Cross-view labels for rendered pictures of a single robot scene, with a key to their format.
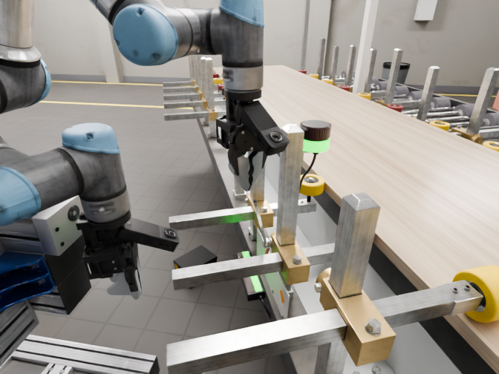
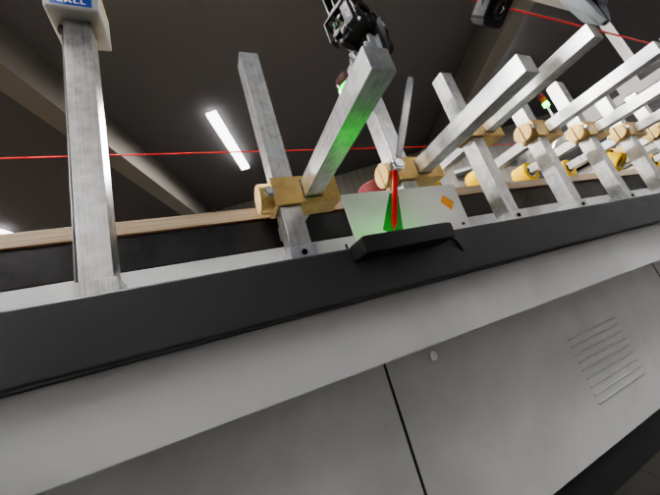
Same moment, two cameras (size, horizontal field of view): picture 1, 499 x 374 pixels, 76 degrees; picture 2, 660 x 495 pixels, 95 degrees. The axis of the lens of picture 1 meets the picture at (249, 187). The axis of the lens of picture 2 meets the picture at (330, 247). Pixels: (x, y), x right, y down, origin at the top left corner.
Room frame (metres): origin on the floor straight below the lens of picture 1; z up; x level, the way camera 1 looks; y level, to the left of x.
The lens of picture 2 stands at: (0.88, 0.44, 0.59)
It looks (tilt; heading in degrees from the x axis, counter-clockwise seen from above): 15 degrees up; 259
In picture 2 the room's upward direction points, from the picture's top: 17 degrees counter-clockwise
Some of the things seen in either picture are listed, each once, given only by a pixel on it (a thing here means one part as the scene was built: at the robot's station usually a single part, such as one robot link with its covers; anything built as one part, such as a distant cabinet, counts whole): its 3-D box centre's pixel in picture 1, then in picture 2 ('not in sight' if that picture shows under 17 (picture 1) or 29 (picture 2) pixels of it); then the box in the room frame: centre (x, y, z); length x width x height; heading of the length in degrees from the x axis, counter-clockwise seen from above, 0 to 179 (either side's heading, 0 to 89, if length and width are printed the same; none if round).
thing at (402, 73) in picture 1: (393, 79); not in sight; (6.19, -2.69, 0.28); 0.46 x 0.44 x 0.56; 80
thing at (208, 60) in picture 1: (211, 103); not in sight; (1.81, 0.22, 0.90); 0.03 x 0.03 x 0.48; 14
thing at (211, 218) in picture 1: (245, 214); (314, 182); (0.79, 0.01, 0.82); 0.43 x 0.03 x 0.04; 104
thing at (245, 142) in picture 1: (241, 119); (350, 18); (0.62, 0.02, 1.15); 0.09 x 0.08 x 0.12; 34
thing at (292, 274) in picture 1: (289, 254); (408, 174); (0.57, -0.09, 0.84); 0.13 x 0.06 x 0.05; 14
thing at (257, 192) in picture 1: (257, 185); (275, 162); (0.84, -0.02, 0.89); 0.03 x 0.03 x 0.48; 14
